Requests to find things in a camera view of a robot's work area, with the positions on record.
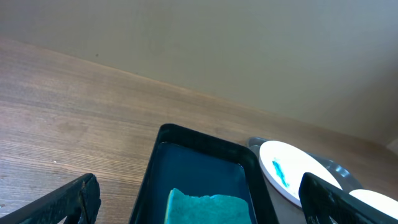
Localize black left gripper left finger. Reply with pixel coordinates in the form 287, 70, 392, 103
1, 173, 101, 224

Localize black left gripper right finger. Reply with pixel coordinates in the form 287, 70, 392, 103
298, 172, 397, 224

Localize white plate blue stain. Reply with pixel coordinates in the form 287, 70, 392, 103
259, 141, 341, 207

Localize teal yellow sponge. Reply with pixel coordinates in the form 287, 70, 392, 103
164, 188, 252, 224

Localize brown serving tray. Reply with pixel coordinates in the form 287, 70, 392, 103
246, 137, 363, 193

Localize black water tray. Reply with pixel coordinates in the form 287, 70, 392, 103
129, 124, 278, 223

